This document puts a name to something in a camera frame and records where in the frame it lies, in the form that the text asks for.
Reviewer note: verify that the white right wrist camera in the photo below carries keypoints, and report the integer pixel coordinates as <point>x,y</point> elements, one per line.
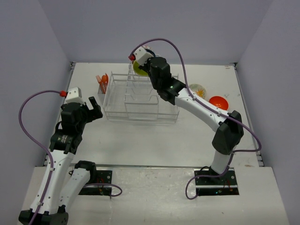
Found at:
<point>140,55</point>

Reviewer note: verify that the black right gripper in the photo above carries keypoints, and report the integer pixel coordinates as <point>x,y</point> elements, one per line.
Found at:
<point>145,67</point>

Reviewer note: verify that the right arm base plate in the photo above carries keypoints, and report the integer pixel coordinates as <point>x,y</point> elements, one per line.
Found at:
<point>226,185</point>

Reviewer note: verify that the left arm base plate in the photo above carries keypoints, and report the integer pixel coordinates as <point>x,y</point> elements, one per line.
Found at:
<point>102,176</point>

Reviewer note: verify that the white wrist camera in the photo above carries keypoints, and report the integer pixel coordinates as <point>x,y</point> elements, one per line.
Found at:
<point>74,95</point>
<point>140,55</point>

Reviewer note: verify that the dark blue patterned bowl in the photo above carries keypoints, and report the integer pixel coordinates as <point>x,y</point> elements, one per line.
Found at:
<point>148,49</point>

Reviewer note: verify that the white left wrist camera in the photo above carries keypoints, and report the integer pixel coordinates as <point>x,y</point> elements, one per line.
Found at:
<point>74,95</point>

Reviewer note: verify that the white floral bowl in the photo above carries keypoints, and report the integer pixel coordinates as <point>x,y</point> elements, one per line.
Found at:
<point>198,89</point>

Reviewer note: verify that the orange plastic spoon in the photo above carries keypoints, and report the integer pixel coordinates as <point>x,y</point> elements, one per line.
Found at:
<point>104,79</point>

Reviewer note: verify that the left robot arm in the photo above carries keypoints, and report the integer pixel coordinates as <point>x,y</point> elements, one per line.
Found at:
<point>51,204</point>

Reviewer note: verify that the lime green plastic bowl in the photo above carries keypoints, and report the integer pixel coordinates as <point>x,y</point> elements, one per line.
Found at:
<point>137,70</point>

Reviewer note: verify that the orange plastic bowl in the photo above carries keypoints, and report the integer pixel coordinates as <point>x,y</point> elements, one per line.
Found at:
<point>219,102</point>

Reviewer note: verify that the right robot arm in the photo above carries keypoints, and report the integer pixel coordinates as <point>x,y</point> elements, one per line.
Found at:
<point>226,125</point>

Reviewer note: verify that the white wire dish rack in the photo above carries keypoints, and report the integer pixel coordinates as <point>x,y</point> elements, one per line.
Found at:
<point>130,97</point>

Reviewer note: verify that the orange plastic fork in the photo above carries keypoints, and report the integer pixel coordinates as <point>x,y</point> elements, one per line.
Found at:
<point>98,79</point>

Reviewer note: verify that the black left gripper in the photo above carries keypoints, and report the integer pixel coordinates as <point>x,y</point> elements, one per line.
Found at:
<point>93,113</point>

